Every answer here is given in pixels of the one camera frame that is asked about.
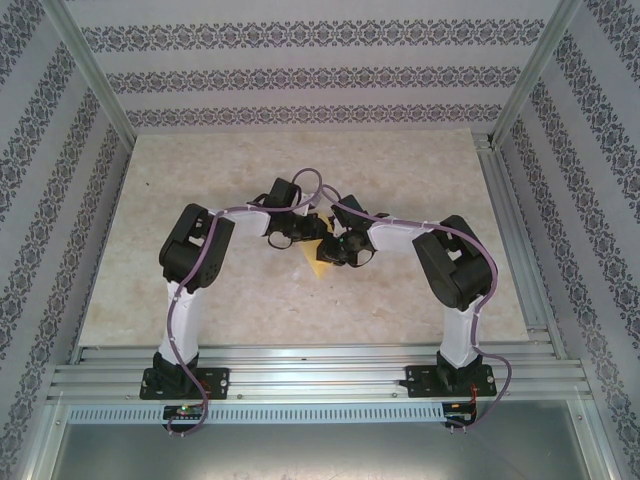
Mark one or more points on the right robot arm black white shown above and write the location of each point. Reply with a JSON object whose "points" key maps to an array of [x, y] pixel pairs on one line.
{"points": [[460, 270]]}

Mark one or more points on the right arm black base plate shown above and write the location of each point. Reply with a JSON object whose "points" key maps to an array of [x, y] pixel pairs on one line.
{"points": [[420, 382]]}

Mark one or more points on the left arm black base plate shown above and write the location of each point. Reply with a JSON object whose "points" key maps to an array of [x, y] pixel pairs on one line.
{"points": [[220, 384]]}

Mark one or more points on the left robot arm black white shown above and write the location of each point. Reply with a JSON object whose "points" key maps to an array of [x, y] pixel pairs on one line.
{"points": [[195, 250]]}

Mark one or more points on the aluminium side rail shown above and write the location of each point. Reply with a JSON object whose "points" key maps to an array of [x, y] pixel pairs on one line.
{"points": [[505, 210]]}

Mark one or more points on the grey metal sheet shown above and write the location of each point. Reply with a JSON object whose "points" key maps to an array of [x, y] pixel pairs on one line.
{"points": [[320, 452]]}

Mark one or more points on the aluminium frame bar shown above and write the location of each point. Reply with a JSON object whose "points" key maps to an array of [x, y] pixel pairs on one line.
{"points": [[535, 70], [90, 70], [600, 445], [37, 445]]}

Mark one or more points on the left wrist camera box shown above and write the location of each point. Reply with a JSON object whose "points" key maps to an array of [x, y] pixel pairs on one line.
{"points": [[313, 198]]}

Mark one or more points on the aluminium mounting rail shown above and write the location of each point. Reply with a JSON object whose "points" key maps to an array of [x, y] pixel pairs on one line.
{"points": [[320, 375]]}

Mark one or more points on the yellow paper sheet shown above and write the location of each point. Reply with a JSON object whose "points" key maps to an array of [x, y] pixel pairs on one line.
{"points": [[317, 265]]}

